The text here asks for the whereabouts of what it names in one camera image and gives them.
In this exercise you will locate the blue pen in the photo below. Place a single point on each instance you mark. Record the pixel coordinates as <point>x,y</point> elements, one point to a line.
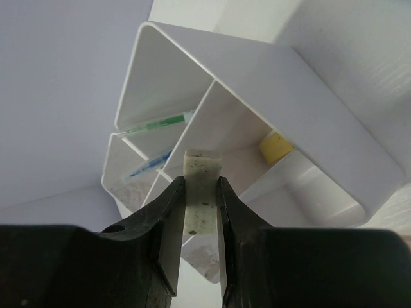
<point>145,167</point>

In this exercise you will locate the white organizer tray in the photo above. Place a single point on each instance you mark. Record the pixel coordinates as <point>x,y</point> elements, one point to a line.
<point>128,153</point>
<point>243,90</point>

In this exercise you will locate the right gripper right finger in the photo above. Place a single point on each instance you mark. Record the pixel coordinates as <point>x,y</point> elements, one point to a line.
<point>266,266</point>

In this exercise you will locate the green pen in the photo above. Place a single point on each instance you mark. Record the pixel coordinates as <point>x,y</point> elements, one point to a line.
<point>157,124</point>

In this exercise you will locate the left white organizer tray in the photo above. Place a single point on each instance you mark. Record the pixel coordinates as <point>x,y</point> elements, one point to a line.
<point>128,153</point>

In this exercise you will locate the yellow eraser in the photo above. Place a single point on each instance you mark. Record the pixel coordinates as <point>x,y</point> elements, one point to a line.
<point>274,147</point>

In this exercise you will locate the right white organizer tray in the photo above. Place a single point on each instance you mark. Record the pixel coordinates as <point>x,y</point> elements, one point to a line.
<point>243,90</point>

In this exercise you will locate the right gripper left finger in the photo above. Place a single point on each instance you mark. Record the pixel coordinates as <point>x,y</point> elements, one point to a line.
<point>132,263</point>

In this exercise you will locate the beige eraser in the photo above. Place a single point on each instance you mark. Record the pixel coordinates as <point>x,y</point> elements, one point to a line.
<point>201,171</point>

